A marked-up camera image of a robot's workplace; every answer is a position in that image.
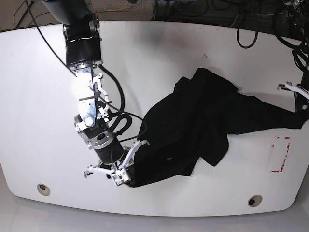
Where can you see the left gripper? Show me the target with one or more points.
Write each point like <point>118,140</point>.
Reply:
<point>301,96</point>

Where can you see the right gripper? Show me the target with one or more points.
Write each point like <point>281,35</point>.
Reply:
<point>118,157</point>

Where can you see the black t-shirt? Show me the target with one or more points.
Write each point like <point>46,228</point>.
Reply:
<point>195,120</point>

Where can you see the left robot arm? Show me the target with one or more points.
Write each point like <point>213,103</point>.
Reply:
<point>298,12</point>

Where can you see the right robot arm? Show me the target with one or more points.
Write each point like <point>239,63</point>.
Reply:
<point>98,122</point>

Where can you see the red tape rectangle marking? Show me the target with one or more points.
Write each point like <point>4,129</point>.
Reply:
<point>278,154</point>

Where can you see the left table grommet hole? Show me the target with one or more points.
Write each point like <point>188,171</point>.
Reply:
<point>43,189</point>

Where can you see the table grommet hole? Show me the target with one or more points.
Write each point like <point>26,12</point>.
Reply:
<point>43,189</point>
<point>255,200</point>

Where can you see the right table grommet hole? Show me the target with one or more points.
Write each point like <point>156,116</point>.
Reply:
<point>255,200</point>

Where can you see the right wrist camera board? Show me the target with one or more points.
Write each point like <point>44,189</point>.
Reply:
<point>120,176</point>

